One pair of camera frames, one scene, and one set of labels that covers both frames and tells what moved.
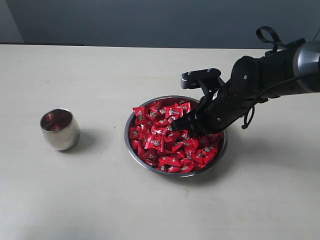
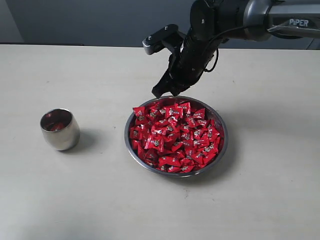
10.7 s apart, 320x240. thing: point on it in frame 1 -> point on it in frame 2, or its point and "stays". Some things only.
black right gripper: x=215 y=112 -> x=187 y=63
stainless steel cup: x=60 y=129 stays
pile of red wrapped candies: x=155 y=142 stays
